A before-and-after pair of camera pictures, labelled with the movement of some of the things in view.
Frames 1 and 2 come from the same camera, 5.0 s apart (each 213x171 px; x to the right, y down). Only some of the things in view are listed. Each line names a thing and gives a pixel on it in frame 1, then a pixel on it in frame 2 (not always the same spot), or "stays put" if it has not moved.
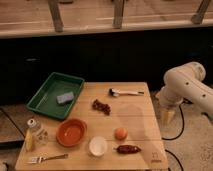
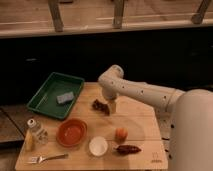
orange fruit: x=121 y=133 stays put
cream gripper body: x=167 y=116 → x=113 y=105
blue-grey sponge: x=65 y=97 stays put
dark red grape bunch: x=99 y=106 stays put
